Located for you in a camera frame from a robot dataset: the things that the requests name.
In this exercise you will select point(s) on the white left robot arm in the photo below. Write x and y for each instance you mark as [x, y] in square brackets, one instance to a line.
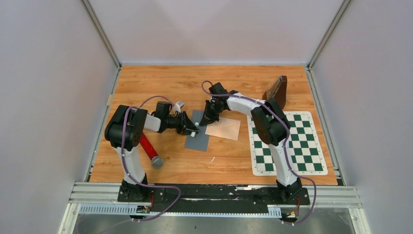
[125, 131]

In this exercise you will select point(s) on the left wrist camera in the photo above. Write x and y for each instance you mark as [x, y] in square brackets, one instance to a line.
[177, 108]

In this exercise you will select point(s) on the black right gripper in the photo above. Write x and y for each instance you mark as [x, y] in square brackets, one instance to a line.
[209, 118]

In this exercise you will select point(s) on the green white glue stick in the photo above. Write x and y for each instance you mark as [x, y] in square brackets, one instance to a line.
[195, 130]

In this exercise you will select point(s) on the cream pink envelope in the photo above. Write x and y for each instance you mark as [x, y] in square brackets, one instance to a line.
[224, 128]

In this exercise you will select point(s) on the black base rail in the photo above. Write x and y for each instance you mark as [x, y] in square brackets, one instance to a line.
[202, 198]

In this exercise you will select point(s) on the grey envelope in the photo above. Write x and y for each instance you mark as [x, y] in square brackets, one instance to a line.
[200, 141]

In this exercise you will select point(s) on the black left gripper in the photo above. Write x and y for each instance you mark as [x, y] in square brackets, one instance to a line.
[186, 126]

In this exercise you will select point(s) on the wooden metronome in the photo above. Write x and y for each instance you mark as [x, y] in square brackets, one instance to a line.
[277, 91]

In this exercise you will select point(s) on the red microphone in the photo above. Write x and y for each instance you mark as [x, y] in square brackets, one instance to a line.
[156, 160]

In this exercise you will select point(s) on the green white chessboard mat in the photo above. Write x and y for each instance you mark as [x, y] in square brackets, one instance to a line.
[304, 146]

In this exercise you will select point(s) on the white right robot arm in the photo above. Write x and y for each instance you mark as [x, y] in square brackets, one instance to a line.
[270, 121]

